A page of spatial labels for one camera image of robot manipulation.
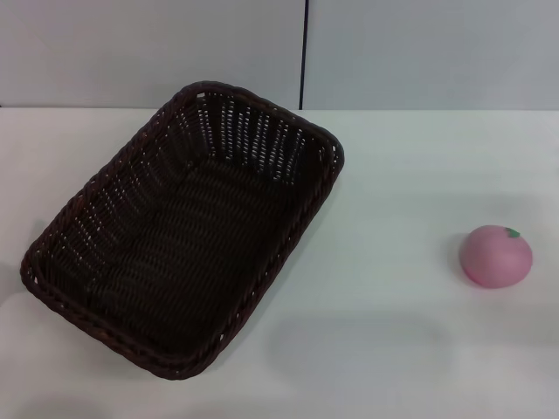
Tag dark brown woven basket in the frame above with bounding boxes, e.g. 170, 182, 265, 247
19, 79, 345, 381

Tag pink toy peach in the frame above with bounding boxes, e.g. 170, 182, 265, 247
459, 223, 535, 289

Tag black vertical wall strip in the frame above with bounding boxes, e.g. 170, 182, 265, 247
299, 0, 309, 111

